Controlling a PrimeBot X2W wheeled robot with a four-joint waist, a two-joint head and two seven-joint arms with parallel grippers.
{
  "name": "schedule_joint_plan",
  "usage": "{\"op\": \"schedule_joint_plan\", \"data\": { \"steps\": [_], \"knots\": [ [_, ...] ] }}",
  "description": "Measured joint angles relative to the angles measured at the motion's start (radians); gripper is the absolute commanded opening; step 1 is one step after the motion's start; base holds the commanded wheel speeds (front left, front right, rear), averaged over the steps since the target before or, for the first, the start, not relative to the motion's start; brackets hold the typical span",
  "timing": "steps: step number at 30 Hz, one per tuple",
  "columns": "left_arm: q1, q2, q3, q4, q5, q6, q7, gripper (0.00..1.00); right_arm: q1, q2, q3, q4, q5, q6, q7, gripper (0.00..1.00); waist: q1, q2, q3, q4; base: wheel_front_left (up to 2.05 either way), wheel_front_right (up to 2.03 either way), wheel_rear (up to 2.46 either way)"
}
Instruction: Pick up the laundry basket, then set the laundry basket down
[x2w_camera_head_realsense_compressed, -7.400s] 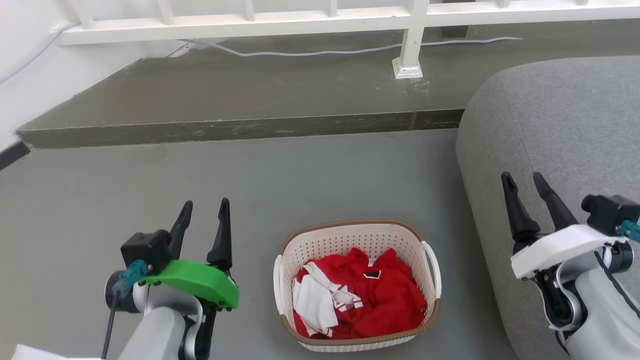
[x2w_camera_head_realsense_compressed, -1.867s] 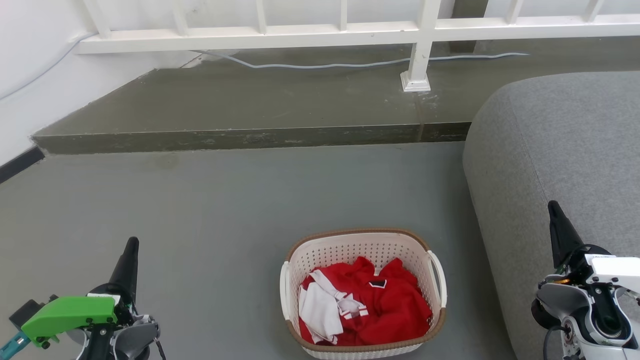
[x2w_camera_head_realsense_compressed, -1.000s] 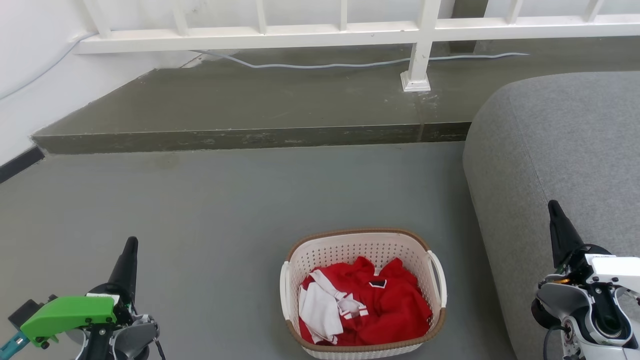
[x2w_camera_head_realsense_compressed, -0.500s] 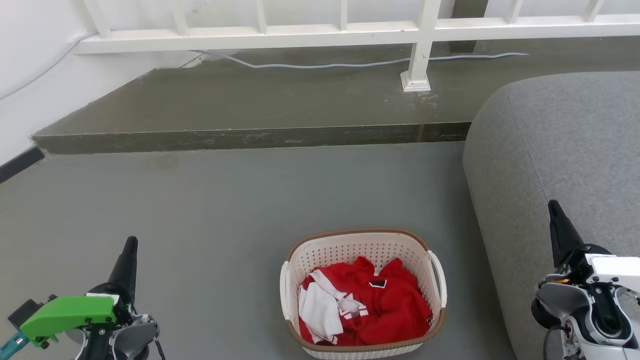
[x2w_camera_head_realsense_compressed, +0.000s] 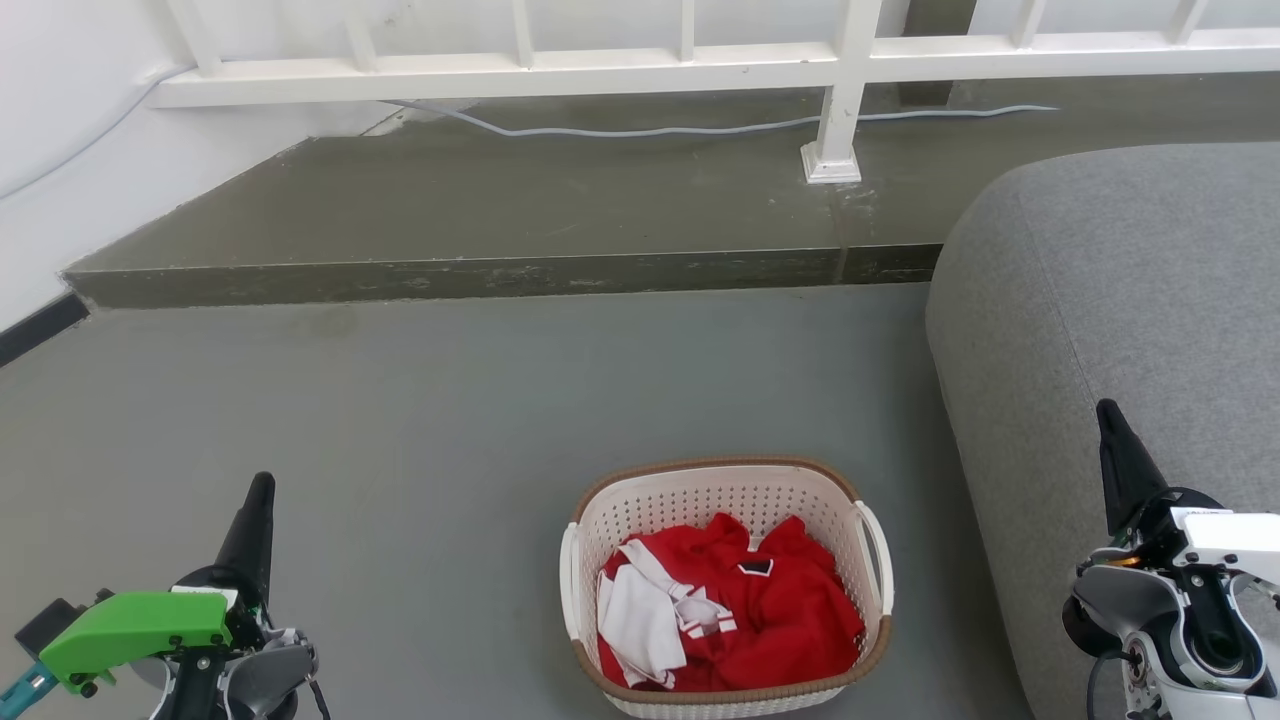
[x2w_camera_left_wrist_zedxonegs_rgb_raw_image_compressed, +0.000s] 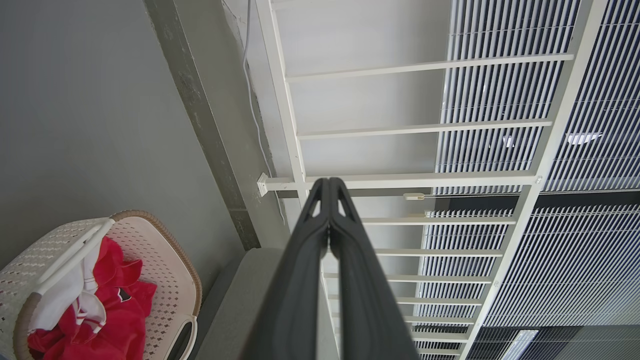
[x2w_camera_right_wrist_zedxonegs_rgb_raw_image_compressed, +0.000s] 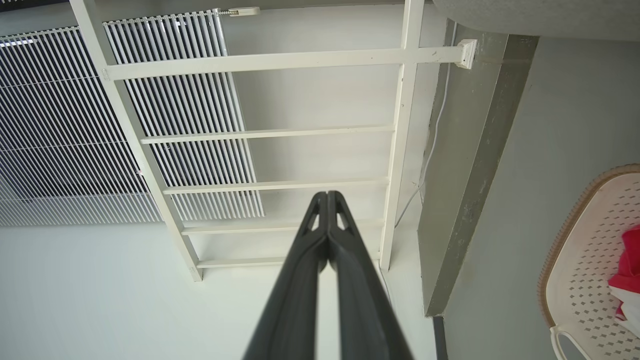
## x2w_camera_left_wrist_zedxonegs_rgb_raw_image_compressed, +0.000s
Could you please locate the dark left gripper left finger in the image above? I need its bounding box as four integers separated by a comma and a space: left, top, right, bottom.
245, 177, 331, 360

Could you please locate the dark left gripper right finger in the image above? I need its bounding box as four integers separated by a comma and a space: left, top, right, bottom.
328, 177, 419, 360

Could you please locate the cream perforated plastic laundry basket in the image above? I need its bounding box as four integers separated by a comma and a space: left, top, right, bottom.
0, 210, 203, 360

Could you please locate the white metal railing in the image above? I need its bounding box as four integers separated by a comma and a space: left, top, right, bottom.
255, 0, 612, 360

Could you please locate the white garment with red trim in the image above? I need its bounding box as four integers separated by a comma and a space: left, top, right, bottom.
27, 245, 108, 335

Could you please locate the thin white floor cable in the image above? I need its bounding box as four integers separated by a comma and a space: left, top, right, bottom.
242, 0, 287, 227

